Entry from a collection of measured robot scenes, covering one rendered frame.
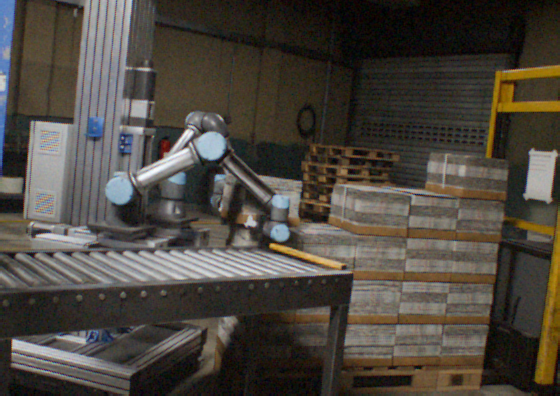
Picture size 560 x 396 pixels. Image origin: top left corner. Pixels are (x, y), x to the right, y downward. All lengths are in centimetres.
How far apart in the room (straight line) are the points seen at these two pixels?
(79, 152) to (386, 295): 169
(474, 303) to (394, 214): 72
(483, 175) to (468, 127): 719
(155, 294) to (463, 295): 214
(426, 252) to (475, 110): 740
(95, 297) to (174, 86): 865
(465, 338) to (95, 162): 218
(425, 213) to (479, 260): 44
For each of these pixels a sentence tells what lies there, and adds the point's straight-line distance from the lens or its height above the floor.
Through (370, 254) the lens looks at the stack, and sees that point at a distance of 338.
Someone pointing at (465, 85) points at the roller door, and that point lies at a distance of 1099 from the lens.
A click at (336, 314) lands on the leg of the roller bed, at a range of 247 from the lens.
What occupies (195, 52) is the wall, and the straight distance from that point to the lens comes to 1062.
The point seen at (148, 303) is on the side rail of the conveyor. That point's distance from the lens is 196.
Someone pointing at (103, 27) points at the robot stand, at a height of 170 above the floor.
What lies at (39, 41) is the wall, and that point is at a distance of 945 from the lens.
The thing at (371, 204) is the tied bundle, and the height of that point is 99.
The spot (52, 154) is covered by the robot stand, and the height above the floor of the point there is 108.
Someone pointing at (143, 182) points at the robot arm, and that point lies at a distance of 274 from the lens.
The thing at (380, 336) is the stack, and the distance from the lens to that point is 352.
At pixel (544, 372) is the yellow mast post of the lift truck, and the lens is 395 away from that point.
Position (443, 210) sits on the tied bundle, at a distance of 356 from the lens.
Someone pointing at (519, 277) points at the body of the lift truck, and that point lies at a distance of 428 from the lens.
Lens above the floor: 125
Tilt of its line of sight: 4 degrees down
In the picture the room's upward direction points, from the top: 6 degrees clockwise
